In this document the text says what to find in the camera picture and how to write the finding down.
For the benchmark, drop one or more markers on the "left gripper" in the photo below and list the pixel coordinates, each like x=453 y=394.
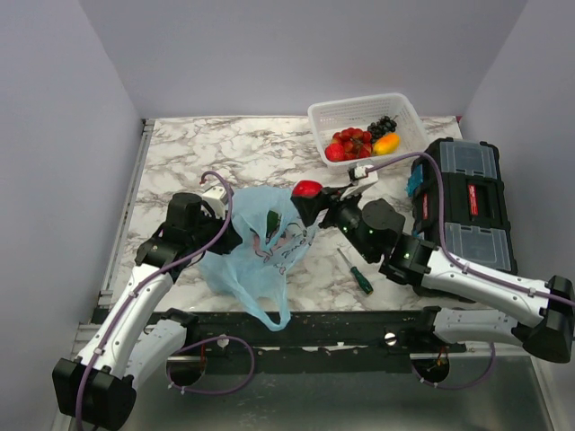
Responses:
x=230 y=240

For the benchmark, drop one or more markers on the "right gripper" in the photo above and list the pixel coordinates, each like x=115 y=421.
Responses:
x=310 y=207

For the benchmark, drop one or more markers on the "red fake pomegranate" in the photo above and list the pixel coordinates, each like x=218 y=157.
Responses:
x=307 y=189

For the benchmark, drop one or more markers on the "blue plastic bag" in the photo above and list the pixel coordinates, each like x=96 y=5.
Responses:
x=255 y=272

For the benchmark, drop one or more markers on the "orange yellow fake fruit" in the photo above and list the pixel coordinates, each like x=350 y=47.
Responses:
x=387 y=144

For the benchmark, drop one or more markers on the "red fake fruit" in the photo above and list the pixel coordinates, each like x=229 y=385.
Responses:
x=335 y=153

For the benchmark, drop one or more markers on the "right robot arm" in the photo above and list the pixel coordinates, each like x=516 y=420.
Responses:
x=537 y=315

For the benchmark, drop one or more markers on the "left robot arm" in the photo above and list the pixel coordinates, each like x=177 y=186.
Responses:
x=99 y=386

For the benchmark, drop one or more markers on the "green fake fruit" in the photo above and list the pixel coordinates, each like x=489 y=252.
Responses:
x=272 y=223

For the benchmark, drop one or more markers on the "dark fake grape bunch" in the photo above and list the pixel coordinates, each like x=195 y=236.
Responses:
x=382 y=127

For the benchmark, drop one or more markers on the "white plastic basket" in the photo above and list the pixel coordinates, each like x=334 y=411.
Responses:
x=365 y=129

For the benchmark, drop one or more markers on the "black toolbox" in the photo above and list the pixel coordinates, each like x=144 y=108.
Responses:
x=476 y=222

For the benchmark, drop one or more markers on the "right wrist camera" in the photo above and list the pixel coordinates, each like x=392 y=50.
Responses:
x=361 y=177

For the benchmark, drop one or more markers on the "green handled screwdriver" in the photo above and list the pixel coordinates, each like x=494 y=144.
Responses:
x=361 y=281

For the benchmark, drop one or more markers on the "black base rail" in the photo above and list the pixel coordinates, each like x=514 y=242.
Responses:
x=316 y=342

